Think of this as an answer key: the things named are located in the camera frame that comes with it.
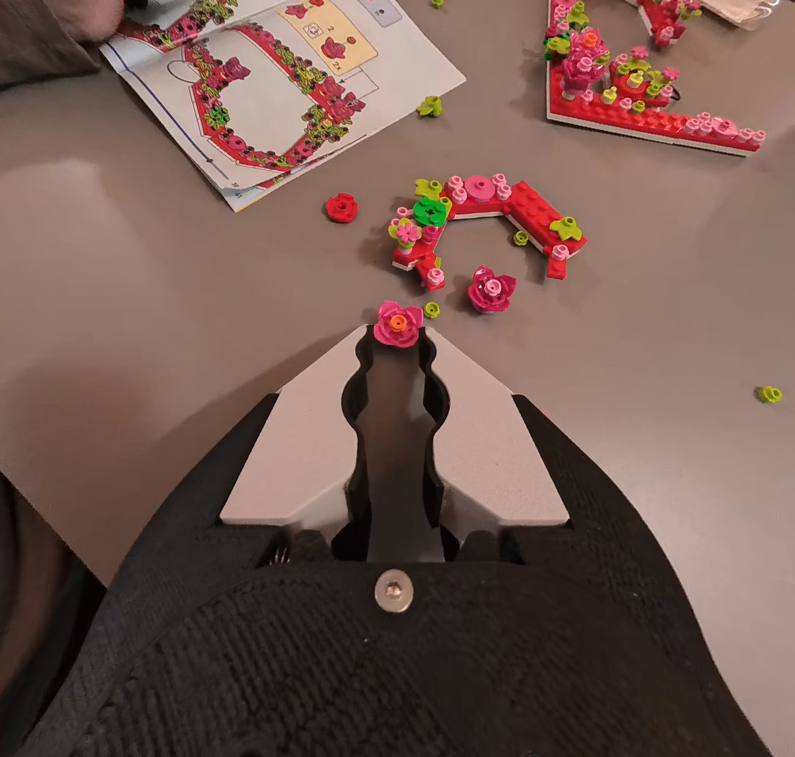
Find magenta lego rose pink centre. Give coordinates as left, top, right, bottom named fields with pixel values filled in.
left=467, top=265, right=518, bottom=316

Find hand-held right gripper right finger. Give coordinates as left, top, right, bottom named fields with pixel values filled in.
left=417, top=325, right=571, bottom=562

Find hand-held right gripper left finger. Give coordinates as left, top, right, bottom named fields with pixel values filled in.
left=219, top=324, right=378, bottom=562

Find red arched lego assembly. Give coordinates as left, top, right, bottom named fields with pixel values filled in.
left=386, top=173, right=588, bottom=292

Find magenta lego rose orange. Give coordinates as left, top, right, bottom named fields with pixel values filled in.
left=373, top=299, right=425, bottom=349

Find person's left forearm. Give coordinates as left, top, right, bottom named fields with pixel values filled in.
left=0, top=0, right=103, bottom=90

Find lego instruction booklet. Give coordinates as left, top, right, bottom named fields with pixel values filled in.
left=99, top=0, right=468, bottom=213

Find large red lego heart assembly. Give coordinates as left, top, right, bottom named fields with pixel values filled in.
left=543, top=0, right=768, bottom=158

